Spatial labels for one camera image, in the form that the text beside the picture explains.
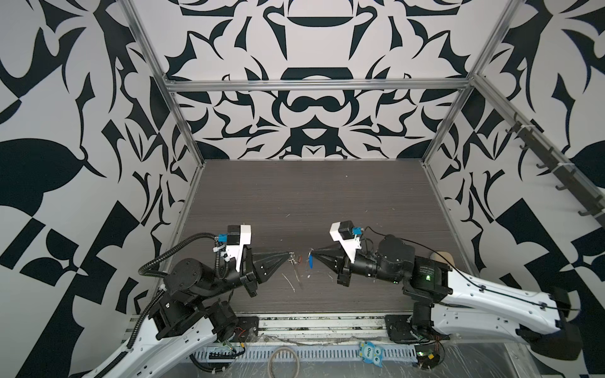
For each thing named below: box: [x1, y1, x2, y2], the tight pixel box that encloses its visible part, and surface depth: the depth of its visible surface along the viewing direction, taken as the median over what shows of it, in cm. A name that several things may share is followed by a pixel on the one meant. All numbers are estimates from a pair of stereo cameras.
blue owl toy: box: [358, 340, 385, 368], surface depth 71 cm
